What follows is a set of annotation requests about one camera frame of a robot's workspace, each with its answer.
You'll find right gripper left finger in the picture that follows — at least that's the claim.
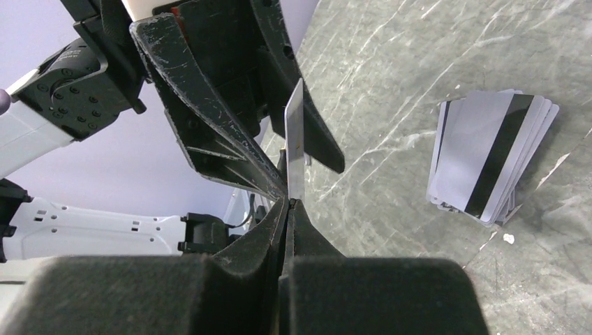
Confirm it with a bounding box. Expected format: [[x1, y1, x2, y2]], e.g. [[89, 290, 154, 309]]
[[1, 199, 289, 334]]

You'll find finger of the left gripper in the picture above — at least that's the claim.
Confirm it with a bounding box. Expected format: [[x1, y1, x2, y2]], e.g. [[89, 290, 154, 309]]
[[249, 0, 346, 174], [129, 13, 288, 200]]

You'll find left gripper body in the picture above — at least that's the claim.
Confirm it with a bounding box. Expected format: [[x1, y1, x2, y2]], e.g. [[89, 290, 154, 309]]
[[60, 1, 273, 139]]

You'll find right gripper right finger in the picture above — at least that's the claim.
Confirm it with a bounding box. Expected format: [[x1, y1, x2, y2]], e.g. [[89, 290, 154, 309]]
[[279, 200, 489, 334]]

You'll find silver credit card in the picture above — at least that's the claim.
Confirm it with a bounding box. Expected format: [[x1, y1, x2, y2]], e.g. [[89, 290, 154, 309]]
[[284, 78, 305, 201]]

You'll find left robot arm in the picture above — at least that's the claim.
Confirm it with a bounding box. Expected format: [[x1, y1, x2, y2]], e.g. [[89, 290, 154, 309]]
[[1, 1, 306, 254]]

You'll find silver card stack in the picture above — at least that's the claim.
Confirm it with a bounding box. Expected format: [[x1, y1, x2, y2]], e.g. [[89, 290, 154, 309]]
[[426, 89, 559, 227]]

